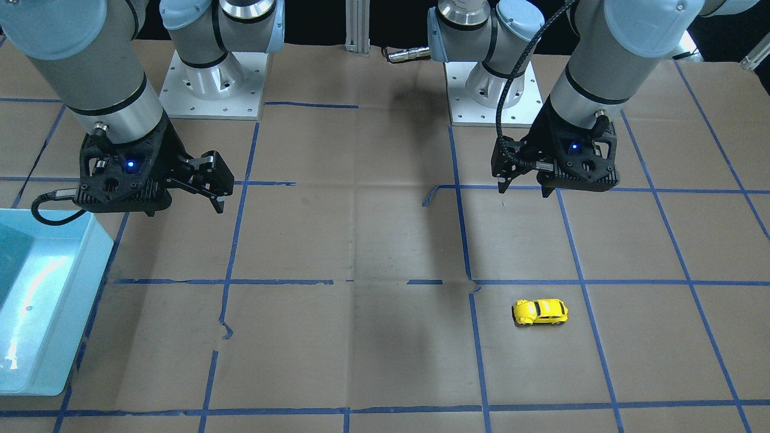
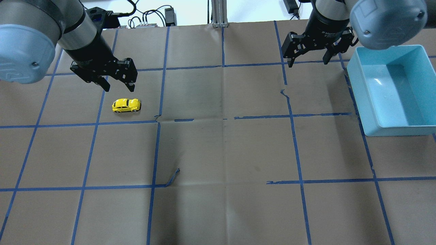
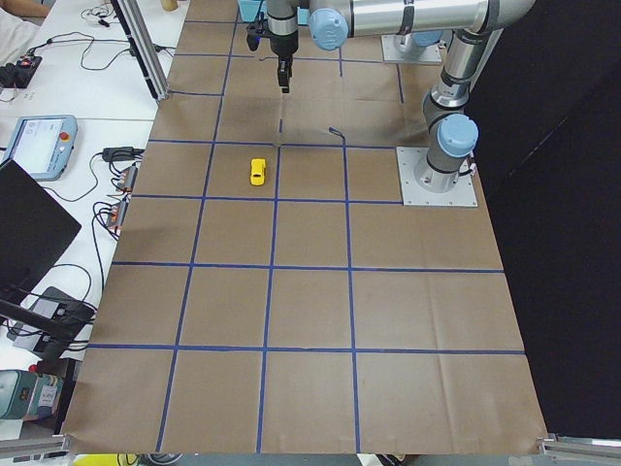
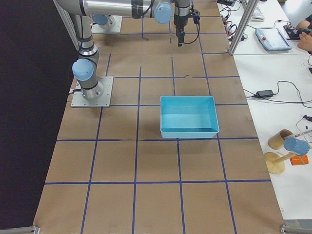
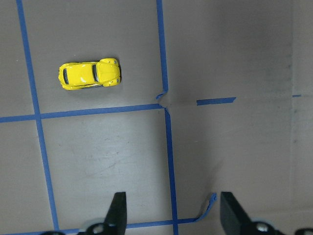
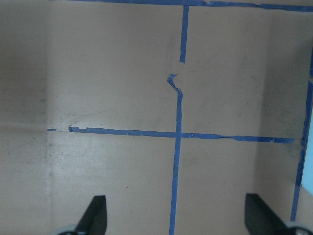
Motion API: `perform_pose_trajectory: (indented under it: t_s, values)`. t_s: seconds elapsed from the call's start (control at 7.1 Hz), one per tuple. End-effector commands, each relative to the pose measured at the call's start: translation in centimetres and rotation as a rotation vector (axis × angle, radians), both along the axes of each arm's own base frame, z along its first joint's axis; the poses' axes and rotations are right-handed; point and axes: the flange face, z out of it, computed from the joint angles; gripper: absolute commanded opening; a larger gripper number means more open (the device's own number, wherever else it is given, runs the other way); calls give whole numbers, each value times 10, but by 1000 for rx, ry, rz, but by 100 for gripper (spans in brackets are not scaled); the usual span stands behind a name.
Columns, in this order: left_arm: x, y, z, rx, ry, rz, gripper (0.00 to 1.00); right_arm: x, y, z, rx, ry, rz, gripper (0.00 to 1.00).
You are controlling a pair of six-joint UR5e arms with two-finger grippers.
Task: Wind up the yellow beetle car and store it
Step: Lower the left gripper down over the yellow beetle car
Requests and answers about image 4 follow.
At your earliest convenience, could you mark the black power adapter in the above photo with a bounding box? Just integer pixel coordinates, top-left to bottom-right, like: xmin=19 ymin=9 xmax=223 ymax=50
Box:
xmin=255 ymin=90 xmax=274 ymax=98

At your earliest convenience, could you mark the wooden cup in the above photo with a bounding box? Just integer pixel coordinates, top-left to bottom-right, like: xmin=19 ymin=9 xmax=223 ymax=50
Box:
xmin=267 ymin=129 xmax=293 ymax=150

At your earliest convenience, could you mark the aluminium frame post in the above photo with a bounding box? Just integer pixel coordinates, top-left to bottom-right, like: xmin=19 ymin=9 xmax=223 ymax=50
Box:
xmin=228 ymin=0 xmax=258 ymax=55

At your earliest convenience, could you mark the light blue plastic bin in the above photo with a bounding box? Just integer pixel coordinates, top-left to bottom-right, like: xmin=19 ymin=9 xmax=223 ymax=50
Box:
xmin=160 ymin=96 xmax=220 ymax=138

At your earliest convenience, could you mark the brown paper table cover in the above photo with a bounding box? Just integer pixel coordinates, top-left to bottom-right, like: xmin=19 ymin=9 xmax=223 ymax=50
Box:
xmin=34 ymin=0 xmax=283 ymax=234

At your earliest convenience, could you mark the blue teach pendant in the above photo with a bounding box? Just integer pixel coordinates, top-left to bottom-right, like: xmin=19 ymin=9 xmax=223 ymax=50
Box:
xmin=255 ymin=27 xmax=292 ymax=51

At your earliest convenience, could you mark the person's hand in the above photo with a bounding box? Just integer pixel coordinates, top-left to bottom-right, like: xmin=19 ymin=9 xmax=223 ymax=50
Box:
xmin=297 ymin=32 xmax=312 ymax=54

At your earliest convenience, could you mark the orange plastic cup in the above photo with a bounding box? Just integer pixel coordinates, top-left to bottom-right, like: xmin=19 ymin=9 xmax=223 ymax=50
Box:
xmin=290 ymin=155 xmax=309 ymax=166

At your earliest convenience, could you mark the blue plastic cup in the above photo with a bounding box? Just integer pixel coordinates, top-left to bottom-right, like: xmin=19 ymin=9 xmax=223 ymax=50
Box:
xmin=284 ymin=137 xmax=310 ymax=156

